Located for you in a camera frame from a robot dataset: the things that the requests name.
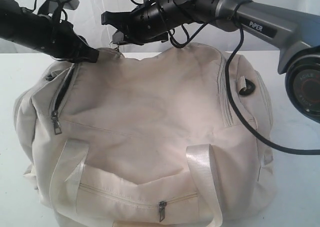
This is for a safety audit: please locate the cream fabric duffel bag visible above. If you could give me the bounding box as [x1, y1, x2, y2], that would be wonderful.
[13, 43, 276, 227]

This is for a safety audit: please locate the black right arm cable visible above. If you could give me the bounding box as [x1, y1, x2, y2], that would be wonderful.
[167, 21, 320, 155]

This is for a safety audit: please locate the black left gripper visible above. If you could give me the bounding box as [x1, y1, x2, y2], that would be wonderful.
[50, 20, 100, 63]

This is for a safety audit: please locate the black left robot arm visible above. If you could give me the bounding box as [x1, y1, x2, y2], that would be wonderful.
[0, 0, 99, 63]

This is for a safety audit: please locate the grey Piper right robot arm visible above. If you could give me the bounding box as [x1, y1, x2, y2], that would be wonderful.
[101, 0, 320, 122]

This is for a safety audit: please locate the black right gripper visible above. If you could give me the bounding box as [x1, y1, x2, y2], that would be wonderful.
[101, 0, 180, 46]

